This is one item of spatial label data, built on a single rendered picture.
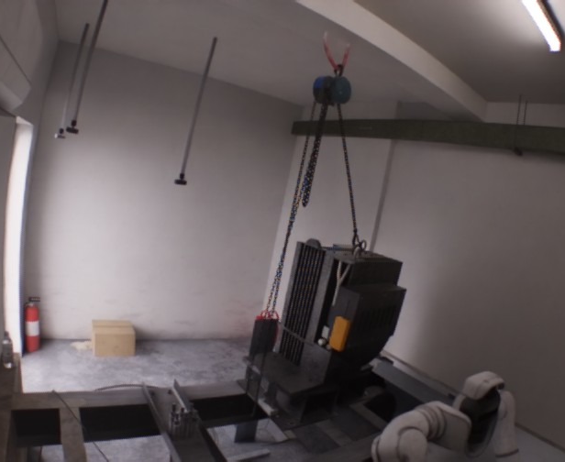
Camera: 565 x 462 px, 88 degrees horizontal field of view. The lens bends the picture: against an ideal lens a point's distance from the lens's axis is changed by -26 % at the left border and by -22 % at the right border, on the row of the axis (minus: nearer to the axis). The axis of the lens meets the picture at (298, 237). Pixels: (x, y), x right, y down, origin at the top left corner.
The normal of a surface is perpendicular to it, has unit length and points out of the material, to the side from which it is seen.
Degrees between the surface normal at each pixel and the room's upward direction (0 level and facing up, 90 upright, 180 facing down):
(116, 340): 90
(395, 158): 90
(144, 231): 90
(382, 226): 90
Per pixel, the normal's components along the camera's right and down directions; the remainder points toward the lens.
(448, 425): -0.73, -0.08
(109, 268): 0.57, 0.22
